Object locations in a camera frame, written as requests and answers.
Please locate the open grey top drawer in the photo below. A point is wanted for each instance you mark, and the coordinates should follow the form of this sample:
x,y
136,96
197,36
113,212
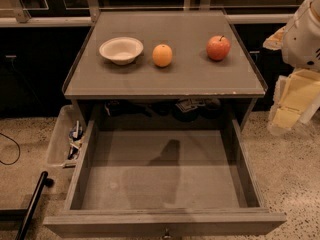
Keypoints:
x,y
163,183

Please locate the clear plastic bin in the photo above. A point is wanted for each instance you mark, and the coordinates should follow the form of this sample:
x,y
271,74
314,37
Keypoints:
x,y
58,148

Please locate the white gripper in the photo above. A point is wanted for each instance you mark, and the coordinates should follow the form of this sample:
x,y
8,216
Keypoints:
x,y
302,42

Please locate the grey wooden cabinet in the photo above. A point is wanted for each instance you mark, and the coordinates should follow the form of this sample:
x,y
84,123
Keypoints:
x,y
191,74

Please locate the clutter inside plastic bin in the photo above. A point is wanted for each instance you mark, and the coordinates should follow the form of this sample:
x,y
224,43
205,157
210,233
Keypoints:
x,y
75,141

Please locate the black metal bar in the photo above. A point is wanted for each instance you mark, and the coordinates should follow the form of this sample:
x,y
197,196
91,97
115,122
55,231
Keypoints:
x,y
44,181

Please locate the red apple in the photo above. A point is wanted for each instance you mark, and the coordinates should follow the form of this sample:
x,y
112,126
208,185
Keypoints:
x,y
218,47

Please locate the orange fruit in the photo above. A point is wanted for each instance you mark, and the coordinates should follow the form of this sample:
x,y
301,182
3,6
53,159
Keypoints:
x,y
162,55

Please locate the metal railing frame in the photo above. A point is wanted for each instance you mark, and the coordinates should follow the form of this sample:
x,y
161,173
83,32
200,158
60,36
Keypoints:
x,y
85,12

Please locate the white bowl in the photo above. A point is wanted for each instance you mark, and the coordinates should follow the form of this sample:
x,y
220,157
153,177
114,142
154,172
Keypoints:
x,y
121,50

